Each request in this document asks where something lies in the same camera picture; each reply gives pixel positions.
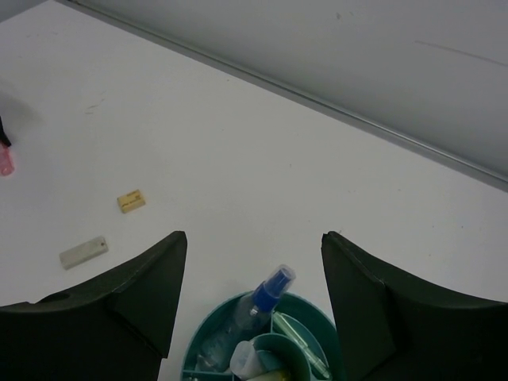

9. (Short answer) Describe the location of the yellow highlighter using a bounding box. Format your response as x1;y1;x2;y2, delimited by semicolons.
252;370;291;381

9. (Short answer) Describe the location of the small yellow eraser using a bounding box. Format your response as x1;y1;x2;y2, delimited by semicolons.
117;189;146;214

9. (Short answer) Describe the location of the beige eraser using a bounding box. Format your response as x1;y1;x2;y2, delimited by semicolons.
59;236;109;270

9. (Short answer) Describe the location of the blue correction tape pen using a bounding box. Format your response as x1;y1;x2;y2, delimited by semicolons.
196;264;296;372

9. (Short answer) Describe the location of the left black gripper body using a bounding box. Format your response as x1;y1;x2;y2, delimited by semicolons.
0;118;11;148

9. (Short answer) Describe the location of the pink highlighter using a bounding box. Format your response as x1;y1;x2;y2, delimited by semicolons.
0;143;15;176

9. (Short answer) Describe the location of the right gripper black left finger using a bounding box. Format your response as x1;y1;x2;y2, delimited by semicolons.
1;231;187;380

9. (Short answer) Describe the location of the green highlighter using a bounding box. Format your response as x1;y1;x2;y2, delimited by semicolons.
271;311;333;380

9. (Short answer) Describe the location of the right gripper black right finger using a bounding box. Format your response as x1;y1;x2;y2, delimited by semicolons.
321;232;507;380

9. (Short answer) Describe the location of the teal round divided container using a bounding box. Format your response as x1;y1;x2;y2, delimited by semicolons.
180;294;346;380

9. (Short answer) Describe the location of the blue highlighter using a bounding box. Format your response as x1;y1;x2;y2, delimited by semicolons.
229;341;264;380

